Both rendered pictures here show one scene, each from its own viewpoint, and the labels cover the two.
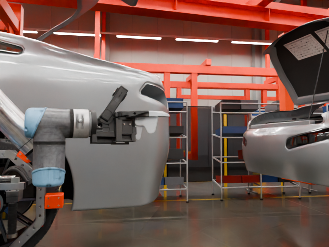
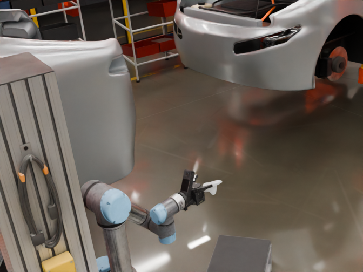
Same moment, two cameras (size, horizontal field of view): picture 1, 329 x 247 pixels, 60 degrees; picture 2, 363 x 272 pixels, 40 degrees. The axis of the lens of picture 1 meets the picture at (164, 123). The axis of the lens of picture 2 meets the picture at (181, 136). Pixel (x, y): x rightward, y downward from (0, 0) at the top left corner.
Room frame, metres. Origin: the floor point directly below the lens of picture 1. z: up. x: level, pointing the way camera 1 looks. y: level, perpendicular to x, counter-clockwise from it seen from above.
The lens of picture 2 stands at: (-0.96, 0.81, 2.43)
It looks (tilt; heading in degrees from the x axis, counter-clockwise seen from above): 26 degrees down; 339
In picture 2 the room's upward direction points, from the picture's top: 6 degrees counter-clockwise
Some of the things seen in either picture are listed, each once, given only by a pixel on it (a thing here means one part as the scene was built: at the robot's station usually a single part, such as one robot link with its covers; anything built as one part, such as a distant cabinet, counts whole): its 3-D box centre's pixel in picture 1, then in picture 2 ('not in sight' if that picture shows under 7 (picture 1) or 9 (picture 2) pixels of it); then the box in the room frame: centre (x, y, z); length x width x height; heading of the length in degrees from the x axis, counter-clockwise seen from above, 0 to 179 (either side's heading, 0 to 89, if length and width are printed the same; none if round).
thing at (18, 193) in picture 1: (14, 194); not in sight; (1.31, 0.68, 0.93); 0.09 x 0.05 x 0.05; 14
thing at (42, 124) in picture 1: (49, 124); (163, 211); (0.71, 0.29, 1.21); 0.11 x 0.08 x 0.09; 112
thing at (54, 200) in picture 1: (54, 200); not in sight; (1.55, 0.59, 0.85); 0.09 x 0.08 x 0.07; 104
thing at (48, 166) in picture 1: (49, 162); (163, 228); (0.73, 0.29, 1.11); 0.11 x 0.08 x 0.11; 22
